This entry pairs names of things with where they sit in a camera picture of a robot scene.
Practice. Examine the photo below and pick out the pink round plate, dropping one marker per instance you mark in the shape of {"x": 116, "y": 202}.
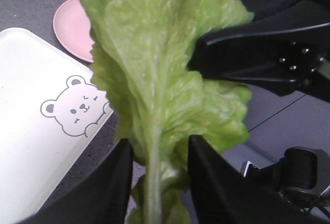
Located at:
{"x": 72, "y": 29}

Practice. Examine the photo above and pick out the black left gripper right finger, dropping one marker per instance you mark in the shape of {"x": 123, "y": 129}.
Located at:
{"x": 222, "y": 194}

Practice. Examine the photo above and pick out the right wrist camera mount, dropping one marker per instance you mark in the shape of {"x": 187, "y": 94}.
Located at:
{"x": 300, "y": 177}

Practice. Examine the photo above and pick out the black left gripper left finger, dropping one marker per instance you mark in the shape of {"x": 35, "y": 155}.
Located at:
{"x": 102, "y": 198}

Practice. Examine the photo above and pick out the green lettuce leaf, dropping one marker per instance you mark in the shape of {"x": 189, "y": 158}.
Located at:
{"x": 141, "y": 51}

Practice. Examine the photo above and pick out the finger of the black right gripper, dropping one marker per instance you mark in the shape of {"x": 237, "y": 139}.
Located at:
{"x": 270, "y": 78}
{"x": 312, "y": 34}

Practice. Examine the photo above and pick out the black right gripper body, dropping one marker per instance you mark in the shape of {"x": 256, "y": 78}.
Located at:
{"x": 302, "y": 61}

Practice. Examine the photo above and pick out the white bear serving tray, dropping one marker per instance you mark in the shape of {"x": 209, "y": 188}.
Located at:
{"x": 50, "y": 112}

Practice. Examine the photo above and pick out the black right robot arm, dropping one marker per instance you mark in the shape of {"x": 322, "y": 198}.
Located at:
{"x": 282, "y": 13}

